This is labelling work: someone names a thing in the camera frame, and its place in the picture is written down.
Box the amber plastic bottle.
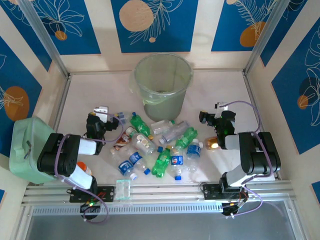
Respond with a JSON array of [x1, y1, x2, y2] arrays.
[[204, 136, 223, 151]]

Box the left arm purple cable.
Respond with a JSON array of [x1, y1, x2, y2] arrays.
[[53, 112, 127, 225]]

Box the small clear plastic box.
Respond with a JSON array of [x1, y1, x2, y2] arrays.
[[114, 178, 133, 202]]

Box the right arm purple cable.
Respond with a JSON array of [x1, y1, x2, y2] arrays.
[[223, 100, 275, 218]]

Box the long aluminium base rail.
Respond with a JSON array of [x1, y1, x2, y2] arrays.
[[21, 179, 299, 209]]

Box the slotted grey cable duct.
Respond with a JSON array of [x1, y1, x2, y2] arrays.
[[31, 202, 225, 216]]

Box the light green plastic container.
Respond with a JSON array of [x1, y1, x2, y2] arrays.
[[8, 116, 58, 185]]

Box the clear bottle grey label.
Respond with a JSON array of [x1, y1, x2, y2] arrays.
[[159, 121, 191, 145]]

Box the cola bottle blue label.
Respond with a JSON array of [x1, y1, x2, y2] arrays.
[[169, 146, 185, 181]]

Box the green soda bottle yellow cap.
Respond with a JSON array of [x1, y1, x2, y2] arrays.
[[129, 111, 155, 141], [151, 146, 174, 179], [167, 126, 199, 152]]

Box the small clear plastic bottle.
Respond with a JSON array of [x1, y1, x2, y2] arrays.
[[115, 111, 133, 125]]

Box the crushed clear plastic bottle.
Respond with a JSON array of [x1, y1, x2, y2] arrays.
[[109, 146, 131, 163]]

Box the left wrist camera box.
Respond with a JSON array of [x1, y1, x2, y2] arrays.
[[92, 106, 110, 121]]

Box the blue label bottle white cap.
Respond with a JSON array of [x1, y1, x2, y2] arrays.
[[117, 159, 139, 181], [185, 138, 204, 173]]

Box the aluminium frame post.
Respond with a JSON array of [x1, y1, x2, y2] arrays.
[[243, 0, 293, 76], [17, 0, 70, 79]]

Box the translucent green trash bin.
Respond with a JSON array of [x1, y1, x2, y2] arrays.
[[134, 53, 194, 123]]

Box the clear bottle blue cap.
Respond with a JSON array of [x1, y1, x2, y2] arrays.
[[129, 133, 163, 155]]

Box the orange cap bottle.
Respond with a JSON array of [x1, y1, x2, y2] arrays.
[[75, 161, 93, 177]]

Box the wire bundle with connector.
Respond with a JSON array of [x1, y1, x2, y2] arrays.
[[221, 198, 250, 217], [79, 199, 102, 215]]

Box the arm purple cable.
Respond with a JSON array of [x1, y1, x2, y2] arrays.
[[223, 100, 275, 218], [53, 112, 127, 225]]

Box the green bin liner bag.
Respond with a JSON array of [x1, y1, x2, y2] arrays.
[[128, 53, 195, 106]]

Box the aluminium table edge rail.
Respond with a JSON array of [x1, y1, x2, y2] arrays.
[[51, 74, 73, 133], [242, 71, 280, 182]]

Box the brown label plastic bottle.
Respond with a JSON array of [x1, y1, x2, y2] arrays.
[[110, 126, 138, 154]]

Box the clear square bottle green collar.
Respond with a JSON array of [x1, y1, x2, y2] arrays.
[[151, 119, 176, 135]]

